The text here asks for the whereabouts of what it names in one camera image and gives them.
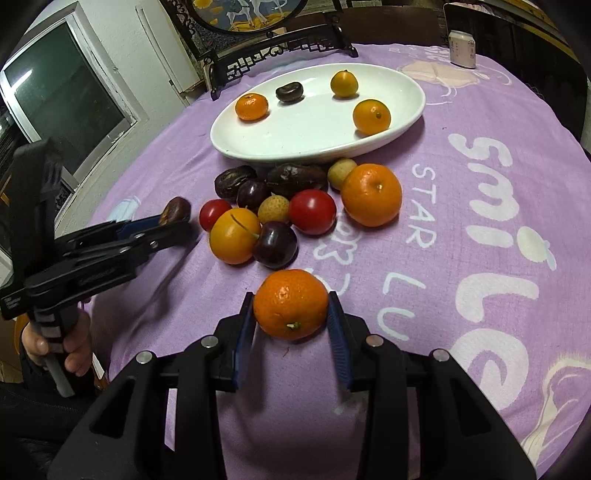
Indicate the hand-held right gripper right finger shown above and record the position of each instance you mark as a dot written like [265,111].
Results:
[339,347]

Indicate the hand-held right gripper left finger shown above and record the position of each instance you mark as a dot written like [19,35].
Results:
[243,344]

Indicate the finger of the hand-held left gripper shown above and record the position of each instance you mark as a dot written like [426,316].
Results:
[134,226]
[115,258]

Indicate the dark brown date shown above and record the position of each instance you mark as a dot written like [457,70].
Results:
[234,181]
[175,210]

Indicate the medium orange mandarin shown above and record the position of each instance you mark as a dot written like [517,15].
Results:
[291,304]

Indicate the white oval plate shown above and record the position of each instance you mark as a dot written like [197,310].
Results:
[300,129]

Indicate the person's left forearm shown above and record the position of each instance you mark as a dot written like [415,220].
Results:
[32,424]

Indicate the person's left hand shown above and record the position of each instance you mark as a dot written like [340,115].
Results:
[81,350]

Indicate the small red tomato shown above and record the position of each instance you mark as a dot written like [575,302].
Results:
[213,213]

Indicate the yellow-orange plum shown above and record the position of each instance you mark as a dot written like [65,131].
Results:
[233,237]

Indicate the dark purple plum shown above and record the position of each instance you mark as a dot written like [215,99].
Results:
[275,245]
[253,194]

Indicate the white framed window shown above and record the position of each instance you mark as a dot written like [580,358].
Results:
[64,87]

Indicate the large red tomato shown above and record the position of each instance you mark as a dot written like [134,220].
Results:
[312,211]

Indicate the pale yellow longan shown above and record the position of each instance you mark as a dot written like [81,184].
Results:
[273,208]
[340,171]

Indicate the large orange mandarin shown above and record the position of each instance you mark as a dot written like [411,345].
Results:
[371,194]

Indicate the small orange mandarin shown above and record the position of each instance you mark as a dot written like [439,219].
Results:
[251,107]

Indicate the long dark date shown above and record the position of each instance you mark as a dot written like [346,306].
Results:
[295,180]

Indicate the purple printed tablecloth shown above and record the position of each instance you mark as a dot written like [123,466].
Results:
[461,207]

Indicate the dark wrinkled date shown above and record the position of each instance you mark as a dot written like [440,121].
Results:
[289,92]

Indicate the round yellow-orange citrus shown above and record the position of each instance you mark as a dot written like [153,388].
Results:
[371,117]

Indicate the yellow kumquat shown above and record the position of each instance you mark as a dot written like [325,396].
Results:
[344,84]

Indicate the white labelled can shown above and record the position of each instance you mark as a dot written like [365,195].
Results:
[461,48]

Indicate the dark wooden chair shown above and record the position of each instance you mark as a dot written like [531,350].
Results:
[508,27]

